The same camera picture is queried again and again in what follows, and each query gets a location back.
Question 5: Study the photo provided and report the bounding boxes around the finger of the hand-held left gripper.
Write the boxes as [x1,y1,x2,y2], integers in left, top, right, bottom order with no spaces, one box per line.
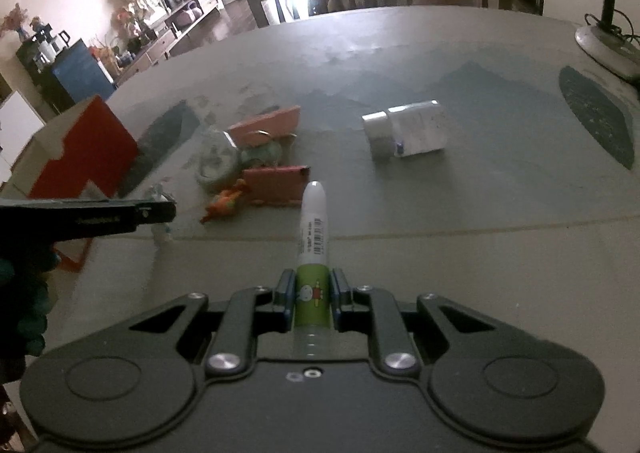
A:
[0,198,178,244]

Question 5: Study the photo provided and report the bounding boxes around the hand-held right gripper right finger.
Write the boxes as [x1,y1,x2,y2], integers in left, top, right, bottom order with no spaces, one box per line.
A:
[330,268,499,380]

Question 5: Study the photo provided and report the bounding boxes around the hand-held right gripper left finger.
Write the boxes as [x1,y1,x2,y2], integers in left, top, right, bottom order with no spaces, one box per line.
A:
[127,268,296,379]

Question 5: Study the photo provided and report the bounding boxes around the green and white marker pen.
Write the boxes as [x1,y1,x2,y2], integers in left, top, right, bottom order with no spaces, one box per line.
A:
[292,180,333,359]

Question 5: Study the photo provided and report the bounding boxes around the orange and white cardboard box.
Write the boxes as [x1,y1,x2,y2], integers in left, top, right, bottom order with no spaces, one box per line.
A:
[0,94,142,275]

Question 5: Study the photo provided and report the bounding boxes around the red toy with orange fruit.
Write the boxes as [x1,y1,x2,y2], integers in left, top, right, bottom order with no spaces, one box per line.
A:
[199,180,252,225]

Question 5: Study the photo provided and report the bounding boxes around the person's left hand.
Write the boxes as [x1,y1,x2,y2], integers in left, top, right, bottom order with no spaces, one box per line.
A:
[0,244,61,360]

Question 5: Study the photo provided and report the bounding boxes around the white cabinet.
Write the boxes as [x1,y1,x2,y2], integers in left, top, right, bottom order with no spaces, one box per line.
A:
[0,90,47,175]

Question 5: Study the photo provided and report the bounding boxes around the small orange red box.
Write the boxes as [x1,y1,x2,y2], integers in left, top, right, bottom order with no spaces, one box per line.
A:
[242,164,312,207]

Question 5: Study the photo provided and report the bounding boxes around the leaf print table mat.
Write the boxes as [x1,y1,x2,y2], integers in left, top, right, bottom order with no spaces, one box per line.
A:
[100,53,640,246]

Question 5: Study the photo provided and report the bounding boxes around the blue cabinet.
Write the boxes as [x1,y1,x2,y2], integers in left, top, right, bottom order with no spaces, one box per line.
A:
[51,38,118,110]

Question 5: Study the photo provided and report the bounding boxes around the black coffee maker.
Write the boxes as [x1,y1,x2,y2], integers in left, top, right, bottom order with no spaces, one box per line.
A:
[16,24,72,80]

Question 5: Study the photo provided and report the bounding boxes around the pink plastic dish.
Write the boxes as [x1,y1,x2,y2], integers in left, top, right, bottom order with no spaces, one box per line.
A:
[226,104,303,145]

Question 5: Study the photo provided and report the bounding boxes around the orange flower bouquet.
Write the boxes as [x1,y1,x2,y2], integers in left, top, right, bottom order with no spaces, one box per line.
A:
[114,7,147,43]

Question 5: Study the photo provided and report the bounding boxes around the long wooden tv cabinet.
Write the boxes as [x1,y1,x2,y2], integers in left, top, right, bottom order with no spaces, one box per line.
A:
[116,0,227,80]

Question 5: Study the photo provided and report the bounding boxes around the red flowers in vase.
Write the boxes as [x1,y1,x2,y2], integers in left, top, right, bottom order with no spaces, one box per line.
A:
[0,2,29,35]

